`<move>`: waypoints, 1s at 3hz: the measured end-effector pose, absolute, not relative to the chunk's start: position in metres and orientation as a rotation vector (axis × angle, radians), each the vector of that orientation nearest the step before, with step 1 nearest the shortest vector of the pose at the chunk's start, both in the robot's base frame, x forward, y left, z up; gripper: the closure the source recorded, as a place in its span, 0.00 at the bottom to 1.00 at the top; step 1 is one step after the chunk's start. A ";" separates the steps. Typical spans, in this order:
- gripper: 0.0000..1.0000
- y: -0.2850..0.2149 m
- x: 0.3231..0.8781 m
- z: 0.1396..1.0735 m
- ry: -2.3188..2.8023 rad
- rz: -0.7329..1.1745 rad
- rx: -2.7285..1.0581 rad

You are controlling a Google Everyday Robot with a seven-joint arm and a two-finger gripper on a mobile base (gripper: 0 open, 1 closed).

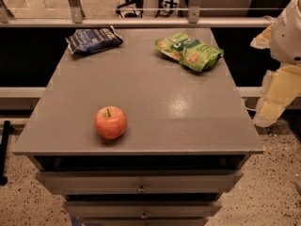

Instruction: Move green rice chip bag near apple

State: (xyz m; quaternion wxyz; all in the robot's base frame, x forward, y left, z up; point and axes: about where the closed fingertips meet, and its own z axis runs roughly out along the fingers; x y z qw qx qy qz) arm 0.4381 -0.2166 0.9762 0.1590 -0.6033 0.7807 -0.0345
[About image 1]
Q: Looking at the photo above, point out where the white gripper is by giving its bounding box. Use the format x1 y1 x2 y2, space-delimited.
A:
250 4 301 127

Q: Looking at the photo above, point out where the green rice chip bag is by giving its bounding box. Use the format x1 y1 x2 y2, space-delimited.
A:
155 32 224 73

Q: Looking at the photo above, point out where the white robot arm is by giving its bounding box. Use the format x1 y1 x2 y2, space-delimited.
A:
250 0 301 127

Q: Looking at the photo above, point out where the red apple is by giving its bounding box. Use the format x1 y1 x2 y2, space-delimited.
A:
94 105 127 139

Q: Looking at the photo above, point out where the blue chip bag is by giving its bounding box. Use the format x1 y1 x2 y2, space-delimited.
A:
66 26 123 55

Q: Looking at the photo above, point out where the grey drawer cabinet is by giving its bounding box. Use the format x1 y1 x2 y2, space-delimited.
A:
14 29 263 226

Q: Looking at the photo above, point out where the black office chair base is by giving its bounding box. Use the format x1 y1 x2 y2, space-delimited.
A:
116 0 179 18

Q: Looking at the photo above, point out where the upper grey drawer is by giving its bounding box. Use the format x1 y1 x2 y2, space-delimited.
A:
36 169 243 195

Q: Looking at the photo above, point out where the grey drawer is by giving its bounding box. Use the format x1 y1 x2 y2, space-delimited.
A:
64 201 221 219
36 169 243 195

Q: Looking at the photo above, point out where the lower grey drawer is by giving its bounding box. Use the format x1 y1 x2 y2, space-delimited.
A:
64 201 221 219

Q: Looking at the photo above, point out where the black bar on floor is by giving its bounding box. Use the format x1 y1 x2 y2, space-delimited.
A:
0 121 10 186

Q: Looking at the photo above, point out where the metal railing frame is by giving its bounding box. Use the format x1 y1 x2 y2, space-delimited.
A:
0 0 276 28

